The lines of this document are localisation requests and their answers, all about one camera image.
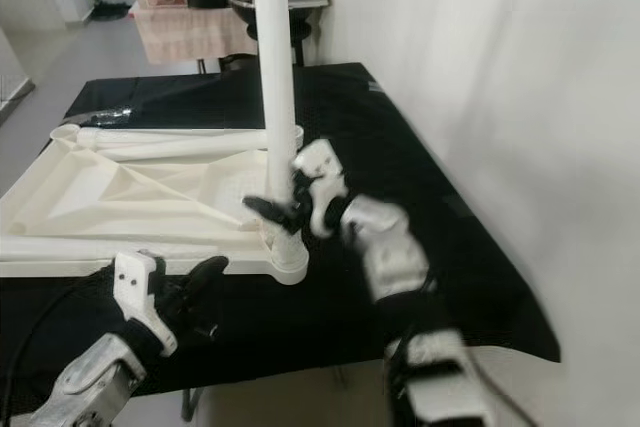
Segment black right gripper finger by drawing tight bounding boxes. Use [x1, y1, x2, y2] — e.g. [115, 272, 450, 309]
[243, 196, 301, 228]

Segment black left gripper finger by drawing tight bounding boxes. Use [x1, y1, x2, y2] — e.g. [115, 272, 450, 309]
[185, 255, 229, 306]
[168, 255, 213, 293]

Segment black tablecloth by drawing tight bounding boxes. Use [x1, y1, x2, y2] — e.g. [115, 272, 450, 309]
[0, 62, 561, 408]

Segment clear plastic bag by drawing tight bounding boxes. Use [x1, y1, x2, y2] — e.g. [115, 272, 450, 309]
[85, 105, 136, 128]

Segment pink checked cloth table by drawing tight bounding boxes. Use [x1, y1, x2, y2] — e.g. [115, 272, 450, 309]
[132, 5, 261, 66]

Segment dark shoes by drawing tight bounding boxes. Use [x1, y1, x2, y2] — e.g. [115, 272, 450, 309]
[90, 2, 131, 20]

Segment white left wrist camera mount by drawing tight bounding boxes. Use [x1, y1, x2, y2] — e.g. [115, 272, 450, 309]
[112, 250, 180, 357]

